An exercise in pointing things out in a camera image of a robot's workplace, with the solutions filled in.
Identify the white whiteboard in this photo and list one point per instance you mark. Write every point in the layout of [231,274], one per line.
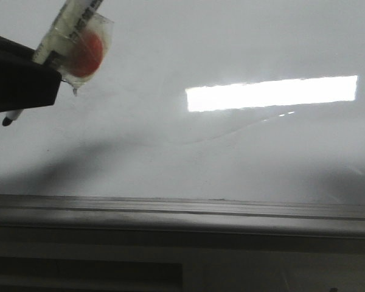
[213,100]

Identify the white black whiteboard marker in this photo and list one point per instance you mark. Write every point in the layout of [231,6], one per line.
[70,21]

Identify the grey aluminium whiteboard frame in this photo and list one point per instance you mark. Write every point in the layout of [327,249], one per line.
[179,215]

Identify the red magnet taped to marker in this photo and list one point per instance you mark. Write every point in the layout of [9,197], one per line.
[84,56]

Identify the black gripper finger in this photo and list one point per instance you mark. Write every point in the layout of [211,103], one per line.
[23,83]

